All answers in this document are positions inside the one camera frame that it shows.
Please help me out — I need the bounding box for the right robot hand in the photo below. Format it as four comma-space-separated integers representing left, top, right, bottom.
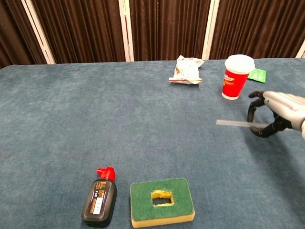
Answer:
247, 90, 305, 140

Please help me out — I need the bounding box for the white plastic stick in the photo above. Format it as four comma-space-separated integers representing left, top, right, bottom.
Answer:
215, 119, 294, 132

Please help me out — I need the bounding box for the red paper cup white lid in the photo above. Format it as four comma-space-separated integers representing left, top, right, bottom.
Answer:
221, 54, 255, 101

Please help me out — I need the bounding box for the green flat packet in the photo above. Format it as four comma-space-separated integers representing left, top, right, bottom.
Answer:
247, 68, 267, 83

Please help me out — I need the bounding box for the dark brown pleated curtain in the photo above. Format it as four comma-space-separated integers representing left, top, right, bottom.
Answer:
129, 0, 212, 62
31, 0, 126, 64
0, 0, 47, 70
209, 0, 305, 60

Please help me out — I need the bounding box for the white crumpled snack bag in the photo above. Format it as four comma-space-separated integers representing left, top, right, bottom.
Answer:
168, 55, 205, 85

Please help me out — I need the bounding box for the green yellow sponge with hole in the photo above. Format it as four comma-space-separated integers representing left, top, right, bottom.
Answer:
130, 177, 196, 229

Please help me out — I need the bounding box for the blue velvet table cover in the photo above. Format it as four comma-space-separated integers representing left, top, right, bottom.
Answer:
0, 58, 305, 229

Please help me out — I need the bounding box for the black bottle red cap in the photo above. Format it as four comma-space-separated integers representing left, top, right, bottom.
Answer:
81, 166, 118, 228

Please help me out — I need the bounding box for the white partition frame post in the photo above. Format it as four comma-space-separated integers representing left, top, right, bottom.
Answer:
295, 39, 305, 59
20, 0, 56, 65
202, 0, 220, 61
118, 0, 135, 62

